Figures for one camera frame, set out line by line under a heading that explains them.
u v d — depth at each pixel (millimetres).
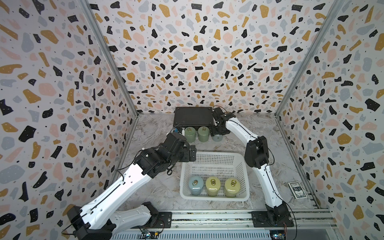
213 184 763
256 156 630
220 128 894
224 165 923
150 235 702
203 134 1004
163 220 734
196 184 762
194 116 1153
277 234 712
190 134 1003
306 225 745
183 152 606
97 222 370
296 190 833
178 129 614
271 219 661
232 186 761
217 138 1008
